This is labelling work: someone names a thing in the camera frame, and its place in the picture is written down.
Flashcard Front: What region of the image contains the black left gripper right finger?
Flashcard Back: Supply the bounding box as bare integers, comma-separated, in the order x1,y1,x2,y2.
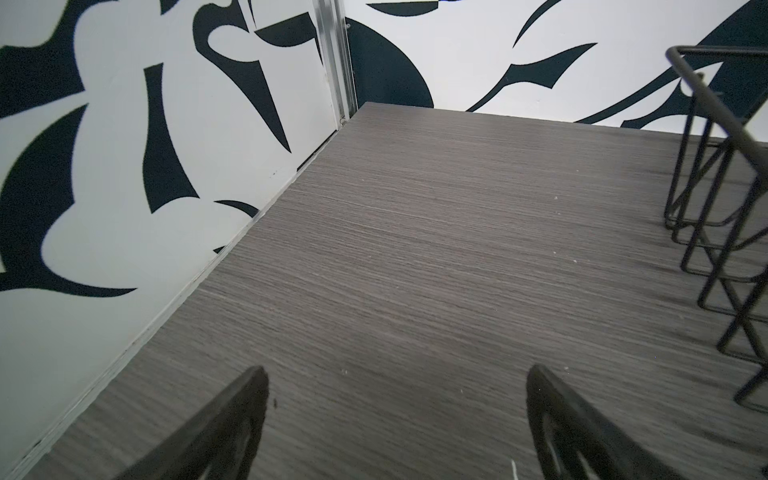
526,364,682,479

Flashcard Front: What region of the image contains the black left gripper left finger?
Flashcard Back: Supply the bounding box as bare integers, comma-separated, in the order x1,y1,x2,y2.
117,366,269,479

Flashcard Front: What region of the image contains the black wire dish rack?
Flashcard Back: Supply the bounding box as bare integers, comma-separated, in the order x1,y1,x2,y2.
664,46,767,413

